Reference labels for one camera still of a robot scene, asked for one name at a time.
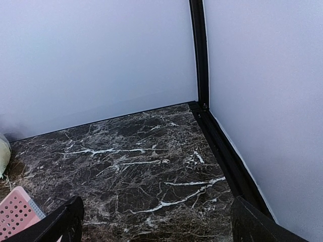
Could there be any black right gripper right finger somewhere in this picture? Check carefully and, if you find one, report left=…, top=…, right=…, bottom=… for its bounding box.
left=231, top=197, right=305, bottom=242

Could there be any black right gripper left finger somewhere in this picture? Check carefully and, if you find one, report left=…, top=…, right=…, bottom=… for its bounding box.
left=7, top=196, right=84, bottom=242

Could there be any light green plastic bag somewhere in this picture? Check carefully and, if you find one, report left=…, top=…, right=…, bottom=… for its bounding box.
left=0, top=134, right=12, bottom=178

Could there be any pink perforated plastic basket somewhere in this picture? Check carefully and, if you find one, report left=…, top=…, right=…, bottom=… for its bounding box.
left=0, top=186, right=46, bottom=241

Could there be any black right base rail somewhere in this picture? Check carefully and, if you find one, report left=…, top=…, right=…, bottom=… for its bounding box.
left=188, top=101, right=274, bottom=220

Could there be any black rear right frame post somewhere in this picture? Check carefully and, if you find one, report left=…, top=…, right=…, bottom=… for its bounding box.
left=189, top=0, right=209, bottom=110

